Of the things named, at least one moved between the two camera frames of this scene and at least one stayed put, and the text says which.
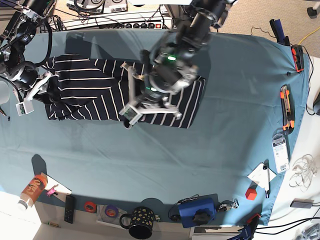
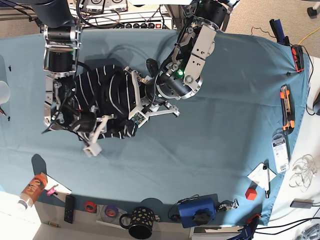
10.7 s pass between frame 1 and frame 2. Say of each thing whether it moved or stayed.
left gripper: moved
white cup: stayed
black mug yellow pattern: stayed
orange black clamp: stayed
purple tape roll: stayed
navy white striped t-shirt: moved
